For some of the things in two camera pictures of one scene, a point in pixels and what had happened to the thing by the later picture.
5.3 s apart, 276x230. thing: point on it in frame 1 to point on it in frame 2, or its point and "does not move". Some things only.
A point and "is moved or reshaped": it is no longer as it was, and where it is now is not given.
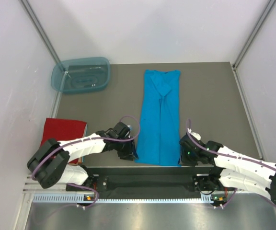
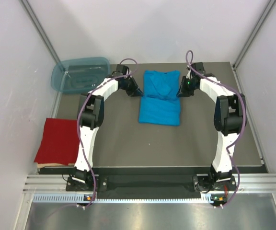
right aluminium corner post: (235, 64) does not move
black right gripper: (184, 161) to (183, 92)
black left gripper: (130, 153) to (134, 90)
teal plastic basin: (81, 74) does not move
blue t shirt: (158, 139) is moved or reshaped
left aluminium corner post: (32, 13) does not move
